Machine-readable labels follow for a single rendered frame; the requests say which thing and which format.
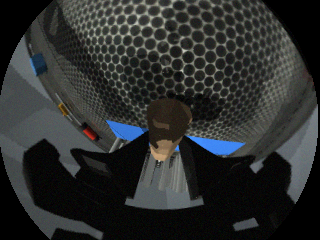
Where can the blue cube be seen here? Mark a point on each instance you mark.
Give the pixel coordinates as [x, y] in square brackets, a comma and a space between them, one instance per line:
[38, 64]

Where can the brown-handled metal rod tool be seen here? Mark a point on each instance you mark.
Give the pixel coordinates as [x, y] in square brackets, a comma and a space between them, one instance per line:
[168, 121]

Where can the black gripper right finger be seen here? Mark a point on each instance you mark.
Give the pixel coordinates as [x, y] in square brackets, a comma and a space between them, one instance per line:
[204, 169]

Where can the red-handled screwdriver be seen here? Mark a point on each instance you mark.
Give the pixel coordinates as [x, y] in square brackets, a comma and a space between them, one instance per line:
[88, 131]

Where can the blue tape strip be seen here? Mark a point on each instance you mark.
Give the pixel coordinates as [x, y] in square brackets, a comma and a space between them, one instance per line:
[127, 132]

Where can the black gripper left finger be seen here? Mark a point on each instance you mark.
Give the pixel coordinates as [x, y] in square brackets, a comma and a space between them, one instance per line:
[123, 166]

